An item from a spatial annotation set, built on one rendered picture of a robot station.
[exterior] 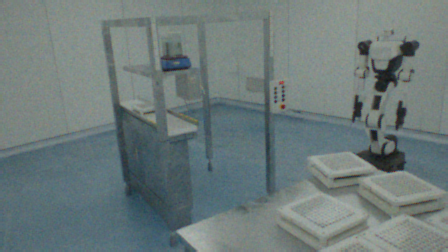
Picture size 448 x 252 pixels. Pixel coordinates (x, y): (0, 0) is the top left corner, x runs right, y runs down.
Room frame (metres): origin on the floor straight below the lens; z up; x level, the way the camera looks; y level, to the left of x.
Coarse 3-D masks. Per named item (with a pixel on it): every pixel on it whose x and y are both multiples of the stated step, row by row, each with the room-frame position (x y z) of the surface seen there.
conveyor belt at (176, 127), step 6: (120, 102) 3.76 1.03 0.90; (126, 102) 3.76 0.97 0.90; (132, 102) 3.74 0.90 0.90; (138, 102) 3.72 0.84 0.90; (144, 102) 3.70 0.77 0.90; (168, 114) 3.16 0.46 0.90; (168, 120) 2.95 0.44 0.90; (174, 120) 2.94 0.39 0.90; (180, 120) 2.93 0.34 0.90; (168, 126) 2.78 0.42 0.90; (174, 126) 2.77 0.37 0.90; (180, 126) 2.76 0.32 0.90; (186, 126) 2.75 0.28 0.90; (192, 126) 2.74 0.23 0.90; (168, 132) 2.63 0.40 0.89; (174, 132) 2.65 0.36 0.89; (180, 132) 2.67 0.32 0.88; (186, 132) 2.69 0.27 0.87; (192, 132) 2.73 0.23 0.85
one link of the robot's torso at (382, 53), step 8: (384, 40) 3.65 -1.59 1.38; (392, 40) 3.75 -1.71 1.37; (400, 40) 3.70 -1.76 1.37; (376, 48) 3.64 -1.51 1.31; (384, 48) 3.59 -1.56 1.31; (392, 48) 3.54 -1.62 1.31; (376, 56) 3.64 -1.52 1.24; (384, 56) 3.58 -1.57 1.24; (392, 56) 3.53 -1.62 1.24; (400, 56) 3.62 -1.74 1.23; (376, 64) 3.64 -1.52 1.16; (384, 64) 3.59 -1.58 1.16; (392, 64) 3.56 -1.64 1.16; (400, 64) 3.69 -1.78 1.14; (376, 72) 3.68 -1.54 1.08; (384, 72) 3.61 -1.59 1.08; (392, 72) 3.61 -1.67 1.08
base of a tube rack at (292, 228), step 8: (280, 224) 1.29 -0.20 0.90; (288, 224) 1.27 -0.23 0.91; (296, 232) 1.21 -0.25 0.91; (304, 232) 1.21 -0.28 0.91; (344, 232) 1.19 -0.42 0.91; (352, 232) 1.19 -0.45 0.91; (360, 232) 1.21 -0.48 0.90; (304, 240) 1.18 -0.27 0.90; (312, 240) 1.15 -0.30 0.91; (328, 240) 1.15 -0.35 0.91; (336, 240) 1.15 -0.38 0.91; (320, 248) 1.11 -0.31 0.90
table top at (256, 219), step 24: (288, 192) 1.58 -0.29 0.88; (312, 192) 1.57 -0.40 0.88; (336, 192) 1.56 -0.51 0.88; (216, 216) 1.40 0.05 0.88; (240, 216) 1.39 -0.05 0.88; (264, 216) 1.38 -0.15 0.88; (384, 216) 1.33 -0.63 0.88; (192, 240) 1.23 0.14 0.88; (216, 240) 1.22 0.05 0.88; (240, 240) 1.22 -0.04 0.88; (264, 240) 1.21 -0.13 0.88; (288, 240) 1.20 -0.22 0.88
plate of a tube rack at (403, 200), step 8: (376, 176) 1.55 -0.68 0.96; (368, 184) 1.48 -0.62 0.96; (376, 184) 1.47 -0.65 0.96; (376, 192) 1.42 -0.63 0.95; (384, 192) 1.40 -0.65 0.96; (424, 192) 1.38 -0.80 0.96; (432, 192) 1.38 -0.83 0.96; (440, 192) 1.37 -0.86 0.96; (392, 200) 1.33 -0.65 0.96; (400, 200) 1.32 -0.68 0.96; (408, 200) 1.32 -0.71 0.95; (416, 200) 1.33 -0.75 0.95; (424, 200) 1.34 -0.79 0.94
